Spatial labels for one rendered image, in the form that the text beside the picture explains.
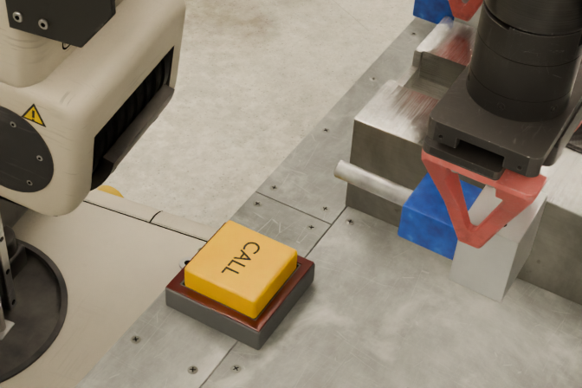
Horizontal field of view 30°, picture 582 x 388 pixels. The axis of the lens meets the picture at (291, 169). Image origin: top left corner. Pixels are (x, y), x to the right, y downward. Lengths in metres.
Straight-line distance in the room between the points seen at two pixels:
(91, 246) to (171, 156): 0.60
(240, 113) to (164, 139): 0.17
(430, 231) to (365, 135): 0.17
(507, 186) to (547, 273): 0.25
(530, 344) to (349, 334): 0.13
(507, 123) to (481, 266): 0.11
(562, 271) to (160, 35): 0.48
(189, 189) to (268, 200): 1.20
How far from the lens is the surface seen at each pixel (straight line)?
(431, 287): 0.82
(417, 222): 0.68
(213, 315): 0.77
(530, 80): 0.58
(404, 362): 0.78
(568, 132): 0.62
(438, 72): 0.90
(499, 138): 0.58
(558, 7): 0.55
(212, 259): 0.78
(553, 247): 0.81
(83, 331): 1.47
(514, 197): 0.60
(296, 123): 2.22
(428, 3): 0.95
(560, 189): 0.80
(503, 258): 0.66
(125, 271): 1.54
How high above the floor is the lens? 1.40
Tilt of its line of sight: 42 degrees down
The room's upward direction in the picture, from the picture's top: 3 degrees clockwise
